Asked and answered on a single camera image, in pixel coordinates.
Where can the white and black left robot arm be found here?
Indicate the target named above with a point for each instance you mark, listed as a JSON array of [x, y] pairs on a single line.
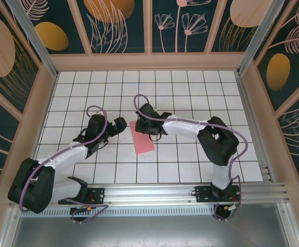
[[69, 154]]

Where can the pink paper sheet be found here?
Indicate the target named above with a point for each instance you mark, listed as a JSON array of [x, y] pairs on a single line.
[[142, 144]]

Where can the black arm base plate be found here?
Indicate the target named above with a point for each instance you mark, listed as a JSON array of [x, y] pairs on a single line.
[[202, 196], [99, 196]]

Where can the aluminium frame post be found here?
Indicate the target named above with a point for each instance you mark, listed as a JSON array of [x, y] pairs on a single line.
[[34, 38], [264, 33]]

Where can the small circuit board with connectors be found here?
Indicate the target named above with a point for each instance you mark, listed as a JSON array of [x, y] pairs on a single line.
[[83, 208], [231, 208]]

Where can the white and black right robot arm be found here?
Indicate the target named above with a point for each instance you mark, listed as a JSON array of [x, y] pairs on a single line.
[[182, 128]]

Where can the grey metal panel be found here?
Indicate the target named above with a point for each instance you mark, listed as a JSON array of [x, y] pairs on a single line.
[[149, 231]]

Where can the aluminium frame bar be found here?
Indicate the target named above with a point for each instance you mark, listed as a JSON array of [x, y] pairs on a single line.
[[11, 226], [289, 226]]

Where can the aluminium mounting rail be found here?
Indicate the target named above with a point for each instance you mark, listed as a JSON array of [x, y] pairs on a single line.
[[149, 193]]

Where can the aluminium side rail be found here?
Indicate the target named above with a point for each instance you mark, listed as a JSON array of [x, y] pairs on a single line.
[[251, 123]]

